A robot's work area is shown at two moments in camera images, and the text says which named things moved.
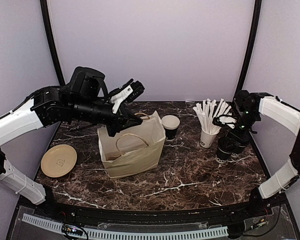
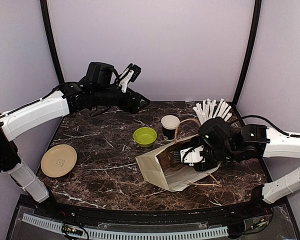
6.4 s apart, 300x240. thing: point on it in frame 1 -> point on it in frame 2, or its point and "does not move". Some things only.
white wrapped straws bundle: (209, 110) does not move
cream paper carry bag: (138, 148) -> (172, 181)
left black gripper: (122, 121) -> (126, 106)
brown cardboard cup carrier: (111, 157) -> (165, 158)
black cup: (170, 123) does not move
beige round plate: (58, 160) does not move
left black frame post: (57, 65) does not move
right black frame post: (257, 10) does not move
